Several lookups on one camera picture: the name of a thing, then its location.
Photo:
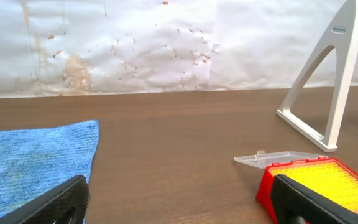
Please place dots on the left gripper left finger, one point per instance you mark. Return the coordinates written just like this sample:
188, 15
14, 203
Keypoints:
61, 203

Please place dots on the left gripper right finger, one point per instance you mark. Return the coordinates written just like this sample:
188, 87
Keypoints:
297, 202

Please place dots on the red and yellow tip box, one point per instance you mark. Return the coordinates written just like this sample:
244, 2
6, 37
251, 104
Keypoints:
328, 180

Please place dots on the blue cloth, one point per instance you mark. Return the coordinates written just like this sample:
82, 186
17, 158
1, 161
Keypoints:
26, 161

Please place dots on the white and blue stand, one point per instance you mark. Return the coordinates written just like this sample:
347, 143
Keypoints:
342, 77

